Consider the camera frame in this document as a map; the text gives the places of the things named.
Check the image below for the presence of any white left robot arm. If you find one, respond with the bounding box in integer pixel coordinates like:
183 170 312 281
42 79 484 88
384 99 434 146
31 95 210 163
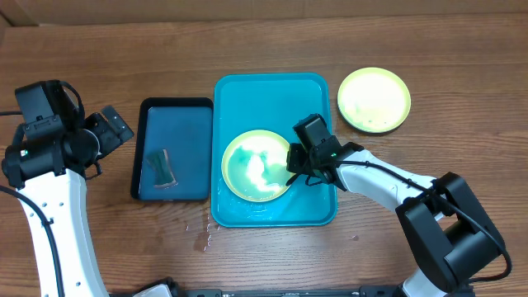
1 106 133 296

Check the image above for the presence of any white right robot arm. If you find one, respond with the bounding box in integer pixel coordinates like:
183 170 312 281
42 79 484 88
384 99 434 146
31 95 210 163
287 139 512 296

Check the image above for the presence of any brown sponge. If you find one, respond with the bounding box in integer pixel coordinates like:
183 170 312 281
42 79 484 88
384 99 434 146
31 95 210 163
147 148 177 189

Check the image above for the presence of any yellow plate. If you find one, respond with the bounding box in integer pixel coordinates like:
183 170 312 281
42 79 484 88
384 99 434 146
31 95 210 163
337 67 412 134
221 130 293 203

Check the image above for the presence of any black tray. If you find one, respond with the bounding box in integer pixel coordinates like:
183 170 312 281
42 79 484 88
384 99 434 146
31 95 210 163
130 97 214 202

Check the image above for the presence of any blue plastic tray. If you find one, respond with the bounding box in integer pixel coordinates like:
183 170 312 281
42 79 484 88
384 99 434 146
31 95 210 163
211 73 337 228

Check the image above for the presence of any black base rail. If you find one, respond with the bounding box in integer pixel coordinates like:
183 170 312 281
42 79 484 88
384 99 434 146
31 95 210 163
110 277 405 297

